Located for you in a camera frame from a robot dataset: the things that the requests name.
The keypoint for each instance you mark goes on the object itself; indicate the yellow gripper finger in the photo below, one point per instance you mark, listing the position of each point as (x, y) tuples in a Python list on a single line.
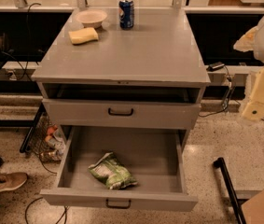
[(247, 41), (252, 109)]

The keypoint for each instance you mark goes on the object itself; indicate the green jalapeno chip bag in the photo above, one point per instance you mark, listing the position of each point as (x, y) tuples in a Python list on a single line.
[(112, 173)]

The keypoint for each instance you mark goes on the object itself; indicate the open grey middle drawer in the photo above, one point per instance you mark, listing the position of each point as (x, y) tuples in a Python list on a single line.
[(152, 156)]

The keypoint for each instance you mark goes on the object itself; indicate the grey drawer cabinet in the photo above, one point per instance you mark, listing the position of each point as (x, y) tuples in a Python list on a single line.
[(156, 61)]

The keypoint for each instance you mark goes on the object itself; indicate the closed grey top drawer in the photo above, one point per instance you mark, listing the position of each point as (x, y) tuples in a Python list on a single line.
[(122, 114)]

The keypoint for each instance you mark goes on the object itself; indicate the black power adapter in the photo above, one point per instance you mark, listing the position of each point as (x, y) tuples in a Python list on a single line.
[(215, 66)]

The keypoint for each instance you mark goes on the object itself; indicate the blue soda can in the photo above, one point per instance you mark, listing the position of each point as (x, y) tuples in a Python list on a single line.
[(126, 14)]

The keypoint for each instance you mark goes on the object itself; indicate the white paper bowl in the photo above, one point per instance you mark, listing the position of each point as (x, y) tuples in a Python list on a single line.
[(91, 18)]

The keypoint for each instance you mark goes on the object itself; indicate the yellow sponge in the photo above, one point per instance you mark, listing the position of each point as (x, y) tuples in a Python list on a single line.
[(83, 35)]

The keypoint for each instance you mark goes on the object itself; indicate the black chair leg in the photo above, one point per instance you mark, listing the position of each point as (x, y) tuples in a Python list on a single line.
[(29, 135)]

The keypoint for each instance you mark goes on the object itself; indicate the tan sneaker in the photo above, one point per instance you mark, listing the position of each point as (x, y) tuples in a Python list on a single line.
[(10, 182)]

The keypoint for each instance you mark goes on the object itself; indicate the black metal frame leg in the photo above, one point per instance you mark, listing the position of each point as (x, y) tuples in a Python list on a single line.
[(220, 164)]

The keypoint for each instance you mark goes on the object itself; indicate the wire basket with bottles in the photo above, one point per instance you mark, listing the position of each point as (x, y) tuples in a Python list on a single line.
[(47, 143)]

